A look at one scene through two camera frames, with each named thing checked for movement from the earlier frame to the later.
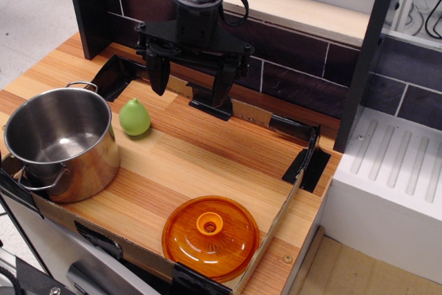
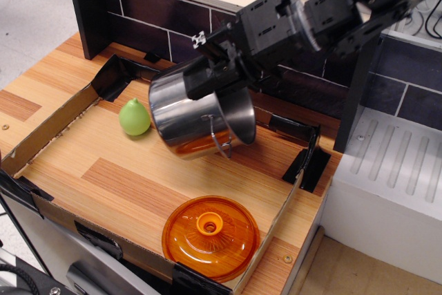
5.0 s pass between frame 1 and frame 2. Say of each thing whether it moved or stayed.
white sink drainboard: stayed
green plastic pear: stayed
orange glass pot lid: stayed
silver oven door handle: stayed
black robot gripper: moved
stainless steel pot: moved
